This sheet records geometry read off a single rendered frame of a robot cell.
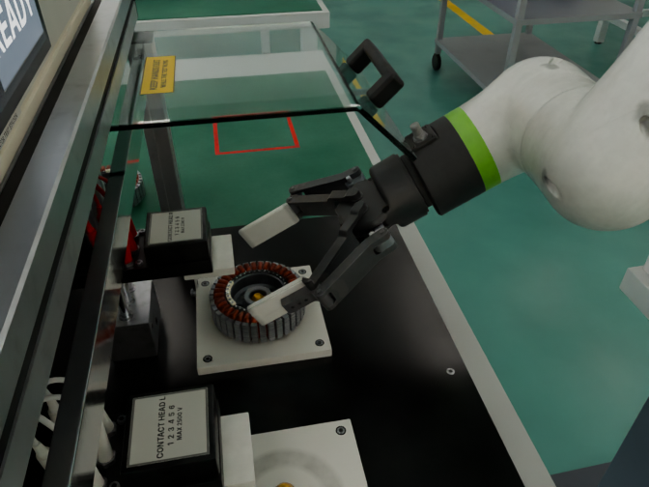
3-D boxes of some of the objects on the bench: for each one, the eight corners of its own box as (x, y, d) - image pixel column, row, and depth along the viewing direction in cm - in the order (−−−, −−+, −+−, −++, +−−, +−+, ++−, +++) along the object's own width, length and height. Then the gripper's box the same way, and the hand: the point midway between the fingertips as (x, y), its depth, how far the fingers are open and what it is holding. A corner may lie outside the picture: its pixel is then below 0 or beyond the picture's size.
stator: (297, 274, 73) (296, 252, 71) (313, 338, 65) (312, 315, 62) (211, 286, 72) (207, 264, 69) (214, 353, 63) (210, 329, 61)
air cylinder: (160, 309, 70) (153, 276, 67) (158, 356, 64) (149, 322, 61) (119, 315, 69) (108, 281, 66) (112, 361, 63) (99, 328, 60)
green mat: (324, 72, 138) (324, 71, 138) (396, 212, 91) (396, 211, 91) (-94, 101, 124) (-94, 101, 124) (-267, 285, 77) (-268, 284, 77)
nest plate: (310, 272, 76) (309, 264, 75) (331, 356, 64) (331, 349, 63) (196, 285, 73) (195, 278, 73) (198, 376, 62) (196, 368, 61)
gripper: (372, 106, 68) (225, 194, 72) (443, 224, 49) (237, 336, 52) (397, 152, 73) (257, 232, 76) (470, 276, 53) (279, 376, 57)
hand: (257, 270), depth 64 cm, fingers open, 13 cm apart
